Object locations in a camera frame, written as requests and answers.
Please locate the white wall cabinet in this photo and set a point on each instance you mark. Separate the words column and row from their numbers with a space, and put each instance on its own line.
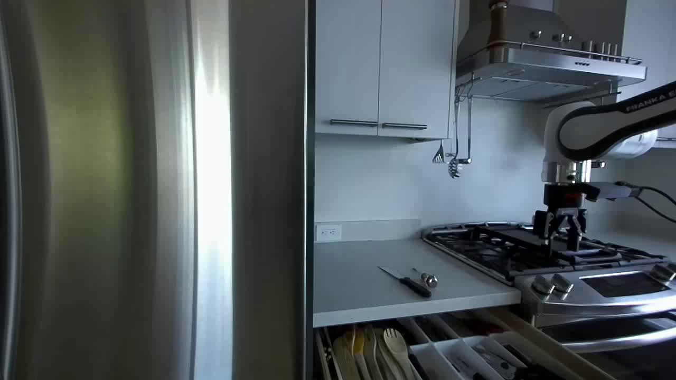
column 383, row 63

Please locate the white cutlery organizer tray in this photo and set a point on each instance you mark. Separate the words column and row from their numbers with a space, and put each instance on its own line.
column 479, row 356

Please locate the light wooden spoon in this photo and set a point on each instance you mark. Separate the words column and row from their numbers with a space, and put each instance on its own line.
column 398, row 348

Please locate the white wall outlet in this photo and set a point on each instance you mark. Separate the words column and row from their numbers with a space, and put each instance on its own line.
column 328, row 233

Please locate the wooden drawer grey front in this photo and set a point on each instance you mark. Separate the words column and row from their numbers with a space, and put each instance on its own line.
column 450, row 345

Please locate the silver stove knob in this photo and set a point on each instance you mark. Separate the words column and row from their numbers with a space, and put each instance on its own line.
column 561, row 287
column 542, row 283

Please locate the stainless steel refrigerator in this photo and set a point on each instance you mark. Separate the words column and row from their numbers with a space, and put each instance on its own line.
column 106, row 191

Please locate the steel pot filler faucet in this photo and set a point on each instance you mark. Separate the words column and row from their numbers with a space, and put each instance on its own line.
column 461, row 133

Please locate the stainless steel range hood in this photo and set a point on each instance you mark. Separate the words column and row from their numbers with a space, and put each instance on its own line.
column 542, row 66

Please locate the small round metal utensil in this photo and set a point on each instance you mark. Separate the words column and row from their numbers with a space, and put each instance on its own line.
column 427, row 280

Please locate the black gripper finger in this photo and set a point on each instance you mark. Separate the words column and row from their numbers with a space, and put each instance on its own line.
column 575, row 238
column 544, row 236

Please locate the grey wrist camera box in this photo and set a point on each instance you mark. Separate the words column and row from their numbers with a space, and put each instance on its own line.
column 619, row 191

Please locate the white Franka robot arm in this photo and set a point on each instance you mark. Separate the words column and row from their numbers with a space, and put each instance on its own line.
column 599, row 130

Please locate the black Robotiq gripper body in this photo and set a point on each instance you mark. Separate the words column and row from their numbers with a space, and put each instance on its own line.
column 564, row 200

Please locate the stainless steel gas range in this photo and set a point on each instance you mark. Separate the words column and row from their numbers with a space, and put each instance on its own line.
column 562, row 282

